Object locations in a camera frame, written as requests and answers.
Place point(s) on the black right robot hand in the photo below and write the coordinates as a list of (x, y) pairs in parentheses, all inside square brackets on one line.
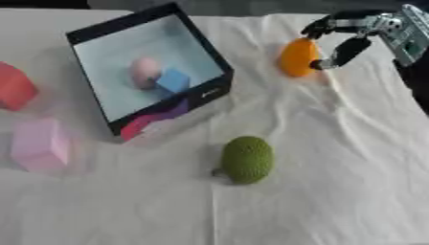
[(351, 50)]

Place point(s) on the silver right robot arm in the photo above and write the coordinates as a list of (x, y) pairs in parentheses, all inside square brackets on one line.
[(410, 35)]

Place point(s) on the black box with white inside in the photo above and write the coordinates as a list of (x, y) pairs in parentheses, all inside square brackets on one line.
[(149, 65)]

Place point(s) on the orange toy fruit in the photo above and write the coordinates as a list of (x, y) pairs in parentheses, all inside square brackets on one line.
[(298, 58)]

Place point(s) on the green knitted oval toy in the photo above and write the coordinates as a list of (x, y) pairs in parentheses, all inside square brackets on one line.
[(247, 160)]

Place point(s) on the blue cube block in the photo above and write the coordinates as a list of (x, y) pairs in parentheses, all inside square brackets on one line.
[(174, 81)]

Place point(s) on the pink egg toy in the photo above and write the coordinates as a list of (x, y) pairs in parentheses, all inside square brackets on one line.
[(145, 72)]

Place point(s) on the red and purple toy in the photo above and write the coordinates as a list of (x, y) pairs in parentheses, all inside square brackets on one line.
[(149, 120)]

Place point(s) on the pink block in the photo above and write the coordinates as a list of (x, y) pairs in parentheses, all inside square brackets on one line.
[(40, 146)]

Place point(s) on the red block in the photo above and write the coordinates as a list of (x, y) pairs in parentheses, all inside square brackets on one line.
[(15, 86)]

